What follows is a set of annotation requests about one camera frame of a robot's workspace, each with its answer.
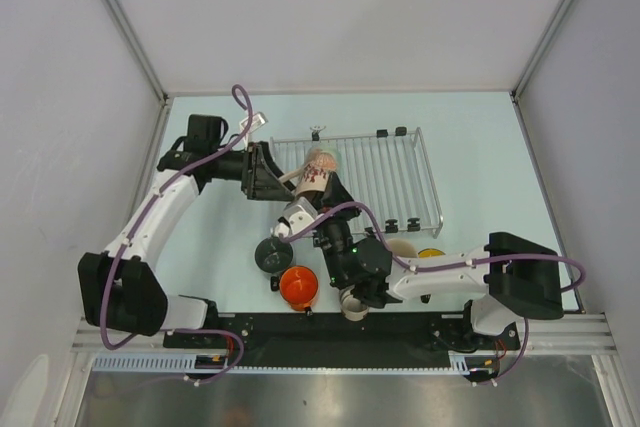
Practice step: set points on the metal wire dish rack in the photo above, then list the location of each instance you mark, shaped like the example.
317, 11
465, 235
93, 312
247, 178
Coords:
388, 170

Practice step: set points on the beige floral mug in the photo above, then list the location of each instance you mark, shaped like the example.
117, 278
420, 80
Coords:
313, 174

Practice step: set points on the stainless steel cup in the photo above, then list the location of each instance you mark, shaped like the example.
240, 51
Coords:
352, 309

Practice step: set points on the dark green mug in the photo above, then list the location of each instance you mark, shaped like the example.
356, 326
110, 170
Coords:
273, 257

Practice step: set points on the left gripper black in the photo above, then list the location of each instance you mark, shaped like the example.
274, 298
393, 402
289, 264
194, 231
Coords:
260, 175

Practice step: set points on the yellow mug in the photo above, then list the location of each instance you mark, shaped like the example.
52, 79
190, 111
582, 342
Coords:
426, 253

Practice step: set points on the plain beige mug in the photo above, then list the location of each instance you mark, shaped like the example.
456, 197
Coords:
402, 248

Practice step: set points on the white slotted cable duct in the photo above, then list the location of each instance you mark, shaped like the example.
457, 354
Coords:
194, 364

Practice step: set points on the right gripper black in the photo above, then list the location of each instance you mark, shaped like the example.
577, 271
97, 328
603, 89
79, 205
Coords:
336, 194

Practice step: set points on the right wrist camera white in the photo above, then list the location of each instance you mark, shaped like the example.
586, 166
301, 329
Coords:
296, 219

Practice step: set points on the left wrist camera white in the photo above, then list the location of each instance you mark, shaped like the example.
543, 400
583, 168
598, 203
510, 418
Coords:
253, 123

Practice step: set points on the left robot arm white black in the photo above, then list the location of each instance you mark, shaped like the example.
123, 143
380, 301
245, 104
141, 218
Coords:
119, 288

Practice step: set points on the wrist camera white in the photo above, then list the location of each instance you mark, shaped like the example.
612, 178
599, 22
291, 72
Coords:
253, 123
296, 219

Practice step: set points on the orange mug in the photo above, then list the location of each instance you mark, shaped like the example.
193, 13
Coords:
298, 286

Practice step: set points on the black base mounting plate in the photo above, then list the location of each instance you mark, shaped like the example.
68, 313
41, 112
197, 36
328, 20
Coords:
328, 340

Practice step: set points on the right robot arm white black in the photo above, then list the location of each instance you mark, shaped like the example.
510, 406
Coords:
507, 278

